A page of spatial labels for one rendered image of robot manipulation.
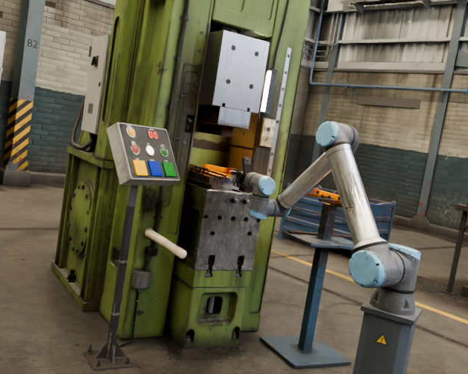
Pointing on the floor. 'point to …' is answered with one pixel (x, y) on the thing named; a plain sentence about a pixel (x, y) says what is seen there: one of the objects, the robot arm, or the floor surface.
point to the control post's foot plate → (99, 357)
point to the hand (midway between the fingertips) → (232, 171)
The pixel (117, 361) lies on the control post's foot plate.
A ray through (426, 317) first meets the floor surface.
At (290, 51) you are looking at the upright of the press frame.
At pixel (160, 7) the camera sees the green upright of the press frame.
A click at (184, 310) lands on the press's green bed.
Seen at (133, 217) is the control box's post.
